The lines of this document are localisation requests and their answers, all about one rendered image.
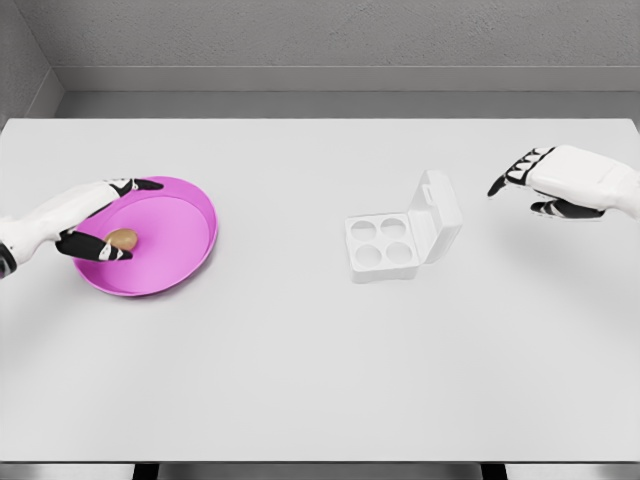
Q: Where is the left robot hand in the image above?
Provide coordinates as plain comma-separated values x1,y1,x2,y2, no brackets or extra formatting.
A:
28,177,164,263

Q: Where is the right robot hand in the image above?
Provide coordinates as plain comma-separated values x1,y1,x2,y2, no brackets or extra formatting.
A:
487,145,640,220

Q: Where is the brown egg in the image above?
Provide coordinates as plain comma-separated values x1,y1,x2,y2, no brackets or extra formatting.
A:
104,228,139,251

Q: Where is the white egg box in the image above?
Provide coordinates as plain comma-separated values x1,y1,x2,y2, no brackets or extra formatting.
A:
344,169,464,285

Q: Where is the pink round plate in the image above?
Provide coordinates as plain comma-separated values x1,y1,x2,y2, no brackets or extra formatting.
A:
71,175,220,299

